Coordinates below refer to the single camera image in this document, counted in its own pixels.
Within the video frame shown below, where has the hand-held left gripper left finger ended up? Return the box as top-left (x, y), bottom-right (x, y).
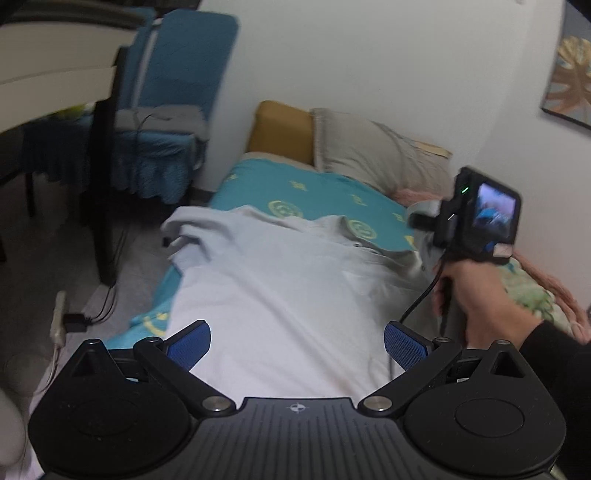
top-left (69, 320), bottom-right (237, 420)

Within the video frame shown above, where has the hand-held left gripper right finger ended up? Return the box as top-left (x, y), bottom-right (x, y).
top-left (356, 320), bottom-right (529, 420)

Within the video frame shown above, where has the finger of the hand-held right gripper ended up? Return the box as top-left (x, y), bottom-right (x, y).
top-left (408, 210), bottom-right (439, 232)

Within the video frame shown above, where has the white t-shirt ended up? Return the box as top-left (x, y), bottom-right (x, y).
top-left (161, 205), bottom-right (445, 400)

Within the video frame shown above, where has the person's right forearm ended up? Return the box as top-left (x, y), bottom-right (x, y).
top-left (510, 318), bottom-right (591, 480)

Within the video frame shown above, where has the person's right hand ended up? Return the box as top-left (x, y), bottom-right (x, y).
top-left (433, 258), bottom-right (542, 349)

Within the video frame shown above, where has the yellow patterned pillow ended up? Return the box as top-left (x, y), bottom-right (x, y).
top-left (412, 138), bottom-right (454, 160)

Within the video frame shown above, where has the grey pillow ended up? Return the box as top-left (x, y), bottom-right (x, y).
top-left (310, 107), bottom-right (451, 197)

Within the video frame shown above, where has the green cartoon blanket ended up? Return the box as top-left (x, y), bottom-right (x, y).
top-left (501, 258), bottom-right (574, 334)

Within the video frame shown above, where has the bed with teal printed sheet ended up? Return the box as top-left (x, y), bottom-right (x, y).
top-left (104, 152), bottom-right (462, 398)

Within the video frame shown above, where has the pink fuzzy blanket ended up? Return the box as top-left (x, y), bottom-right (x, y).
top-left (392, 187), bottom-right (591, 343)

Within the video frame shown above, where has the white power strip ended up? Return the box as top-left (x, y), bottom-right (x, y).
top-left (49, 290), bottom-right (68, 348)

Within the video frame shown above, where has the yellow padded headboard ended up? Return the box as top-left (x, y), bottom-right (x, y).
top-left (247, 100), bottom-right (315, 166)

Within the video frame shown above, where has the pale rounded object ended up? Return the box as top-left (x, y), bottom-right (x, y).
top-left (0, 351), bottom-right (49, 480)

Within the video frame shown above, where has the grey cloth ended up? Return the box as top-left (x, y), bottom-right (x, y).
top-left (115, 104), bottom-right (207, 141)

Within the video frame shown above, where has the white table with dark legs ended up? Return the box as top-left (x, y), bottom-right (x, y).
top-left (0, 0), bottom-right (160, 287)

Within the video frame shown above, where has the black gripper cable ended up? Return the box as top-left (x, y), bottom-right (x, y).
top-left (398, 263), bottom-right (452, 334)

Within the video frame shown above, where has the framed leaf wall picture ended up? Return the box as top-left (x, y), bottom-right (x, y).
top-left (540, 34), bottom-right (591, 136)

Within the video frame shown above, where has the thin black cable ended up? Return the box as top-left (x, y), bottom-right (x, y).
top-left (131, 111), bottom-right (160, 153)

